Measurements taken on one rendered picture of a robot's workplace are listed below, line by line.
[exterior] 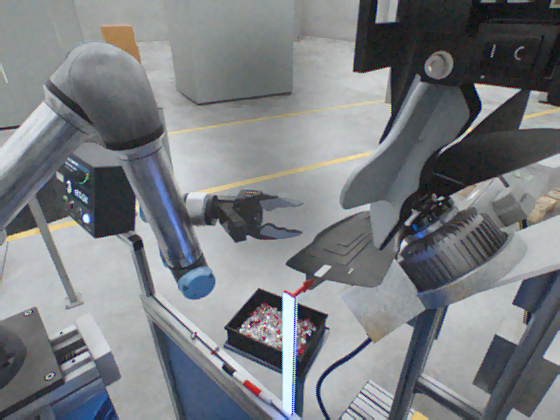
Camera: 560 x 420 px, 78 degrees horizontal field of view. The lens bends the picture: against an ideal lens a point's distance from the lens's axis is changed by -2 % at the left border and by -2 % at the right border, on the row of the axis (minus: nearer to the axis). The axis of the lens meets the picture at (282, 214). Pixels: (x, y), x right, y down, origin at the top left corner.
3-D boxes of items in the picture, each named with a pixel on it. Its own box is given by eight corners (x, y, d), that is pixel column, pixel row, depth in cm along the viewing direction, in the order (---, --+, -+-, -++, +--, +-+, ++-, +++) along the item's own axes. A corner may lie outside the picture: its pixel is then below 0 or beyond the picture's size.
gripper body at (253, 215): (265, 189, 82) (214, 186, 82) (260, 203, 74) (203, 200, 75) (265, 219, 85) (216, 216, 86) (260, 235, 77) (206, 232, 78)
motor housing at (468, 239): (445, 266, 98) (416, 228, 99) (528, 234, 80) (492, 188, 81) (408, 312, 83) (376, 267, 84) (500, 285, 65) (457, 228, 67)
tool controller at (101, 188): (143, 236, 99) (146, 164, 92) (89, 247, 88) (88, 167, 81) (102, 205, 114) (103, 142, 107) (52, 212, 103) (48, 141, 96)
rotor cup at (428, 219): (417, 221, 93) (387, 181, 95) (464, 195, 82) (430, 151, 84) (391, 244, 84) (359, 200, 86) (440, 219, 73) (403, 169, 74)
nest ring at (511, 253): (442, 265, 100) (433, 254, 101) (538, 227, 80) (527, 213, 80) (398, 319, 83) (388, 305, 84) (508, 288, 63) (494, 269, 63)
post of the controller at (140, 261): (156, 293, 102) (142, 237, 92) (146, 298, 100) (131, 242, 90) (150, 288, 104) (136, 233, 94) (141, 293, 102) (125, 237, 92)
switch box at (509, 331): (529, 418, 94) (563, 367, 83) (471, 384, 103) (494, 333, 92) (536, 395, 100) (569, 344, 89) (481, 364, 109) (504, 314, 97)
